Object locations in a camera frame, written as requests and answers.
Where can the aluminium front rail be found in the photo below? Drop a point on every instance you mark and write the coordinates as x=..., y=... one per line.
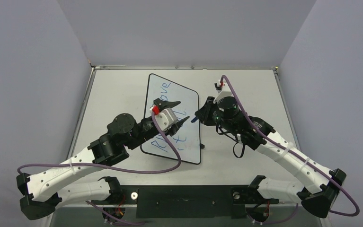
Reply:
x=281, y=190

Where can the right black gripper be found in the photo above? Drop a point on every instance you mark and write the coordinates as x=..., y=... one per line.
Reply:
x=208, y=112

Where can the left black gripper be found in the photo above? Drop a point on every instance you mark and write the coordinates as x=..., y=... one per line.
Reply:
x=173, y=128

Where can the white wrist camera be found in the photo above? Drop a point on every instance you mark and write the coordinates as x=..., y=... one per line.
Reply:
x=165, y=118
x=223, y=91

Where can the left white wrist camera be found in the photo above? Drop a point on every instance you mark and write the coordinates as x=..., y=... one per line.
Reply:
x=165, y=118

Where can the black framed whiteboard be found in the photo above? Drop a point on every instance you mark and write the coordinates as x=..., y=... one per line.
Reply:
x=187, y=139

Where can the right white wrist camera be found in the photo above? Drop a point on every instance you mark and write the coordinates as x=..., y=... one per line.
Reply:
x=223, y=91

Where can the white marker pen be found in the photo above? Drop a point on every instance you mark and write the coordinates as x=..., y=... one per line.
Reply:
x=194, y=119

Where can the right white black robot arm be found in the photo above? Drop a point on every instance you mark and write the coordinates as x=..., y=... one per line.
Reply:
x=315, y=187

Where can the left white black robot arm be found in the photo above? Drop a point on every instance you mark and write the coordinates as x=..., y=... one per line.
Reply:
x=58, y=185

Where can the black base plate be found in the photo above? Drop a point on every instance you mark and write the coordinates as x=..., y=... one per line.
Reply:
x=188, y=201

